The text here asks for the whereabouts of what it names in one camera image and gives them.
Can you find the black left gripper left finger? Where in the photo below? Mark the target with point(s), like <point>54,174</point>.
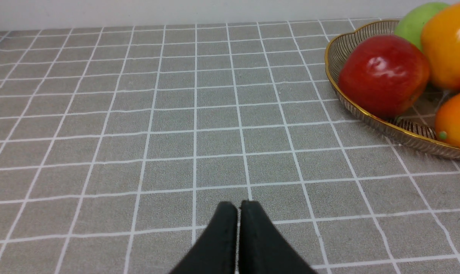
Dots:
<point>215,250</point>

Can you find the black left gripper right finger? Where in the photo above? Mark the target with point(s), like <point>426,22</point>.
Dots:
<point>262,248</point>

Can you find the orange mango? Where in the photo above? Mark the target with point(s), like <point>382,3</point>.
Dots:
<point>440,40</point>
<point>447,121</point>

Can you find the red apple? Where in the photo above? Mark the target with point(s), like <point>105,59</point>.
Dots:
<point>385,75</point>

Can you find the orange mango in basket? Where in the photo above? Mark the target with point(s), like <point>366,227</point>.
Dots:
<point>447,121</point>

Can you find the green apple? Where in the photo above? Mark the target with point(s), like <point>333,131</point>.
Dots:
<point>410,27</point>

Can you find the gold wire fruit basket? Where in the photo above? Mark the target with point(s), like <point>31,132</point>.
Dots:
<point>417,136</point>

